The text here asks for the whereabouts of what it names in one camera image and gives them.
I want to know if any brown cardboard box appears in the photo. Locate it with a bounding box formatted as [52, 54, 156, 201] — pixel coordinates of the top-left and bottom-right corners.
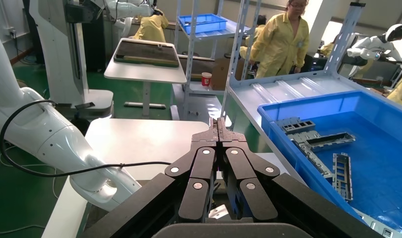
[212, 58, 246, 91]

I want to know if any bent person in yellow coat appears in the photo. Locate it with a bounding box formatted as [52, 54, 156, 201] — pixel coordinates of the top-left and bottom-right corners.
[133, 8, 170, 44]

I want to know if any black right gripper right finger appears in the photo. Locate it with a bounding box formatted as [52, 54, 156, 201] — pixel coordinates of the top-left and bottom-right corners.
[217, 117, 281, 222]

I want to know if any white humanoid robot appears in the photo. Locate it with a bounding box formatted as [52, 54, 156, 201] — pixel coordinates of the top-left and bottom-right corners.
[346, 23, 402, 71]
[104, 0, 164, 39]

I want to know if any white table holding dark tray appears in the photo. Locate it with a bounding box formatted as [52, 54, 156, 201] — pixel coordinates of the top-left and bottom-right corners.
[103, 37, 188, 119]

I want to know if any white column robot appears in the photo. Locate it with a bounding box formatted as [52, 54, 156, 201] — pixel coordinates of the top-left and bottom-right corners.
[28, 0, 115, 119]

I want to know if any white metal shelving rack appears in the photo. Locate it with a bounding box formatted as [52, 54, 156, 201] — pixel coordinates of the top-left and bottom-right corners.
[170, 0, 251, 122]
[220, 0, 368, 184]

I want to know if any red paper cup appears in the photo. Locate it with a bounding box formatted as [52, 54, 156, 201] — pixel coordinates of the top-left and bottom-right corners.
[201, 71, 213, 88]

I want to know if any blue plastic bin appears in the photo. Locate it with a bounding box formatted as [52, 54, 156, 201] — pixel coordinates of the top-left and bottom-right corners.
[257, 90, 402, 238]
[177, 13, 228, 36]

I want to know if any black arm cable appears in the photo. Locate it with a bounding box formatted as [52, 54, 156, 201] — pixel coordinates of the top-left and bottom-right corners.
[0, 100, 172, 179]

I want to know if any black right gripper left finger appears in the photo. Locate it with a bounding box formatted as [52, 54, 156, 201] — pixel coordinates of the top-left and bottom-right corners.
[164, 118, 219, 222]

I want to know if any dark grey metal bracket part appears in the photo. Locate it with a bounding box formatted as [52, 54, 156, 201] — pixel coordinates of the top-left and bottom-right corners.
[274, 117, 317, 135]

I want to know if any black haired person yellow coat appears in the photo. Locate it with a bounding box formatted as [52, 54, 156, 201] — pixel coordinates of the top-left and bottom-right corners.
[239, 14, 267, 62]

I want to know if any standing person in yellow coat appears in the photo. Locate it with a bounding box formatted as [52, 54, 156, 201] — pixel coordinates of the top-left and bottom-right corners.
[249, 0, 311, 79]

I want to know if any silver metal bracket part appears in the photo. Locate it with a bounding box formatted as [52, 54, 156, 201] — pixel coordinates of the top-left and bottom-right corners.
[287, 130, 322, 147]
[332, 152, 355, 202]
[295, 141, 334, 180]
[208, 203, 231, 220]
[307, 131, 357, 153]
[351, 207, 402, 238]

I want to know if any dark flat tray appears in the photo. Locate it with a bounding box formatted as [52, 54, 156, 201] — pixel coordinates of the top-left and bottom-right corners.
[113, 40, 180, 69]

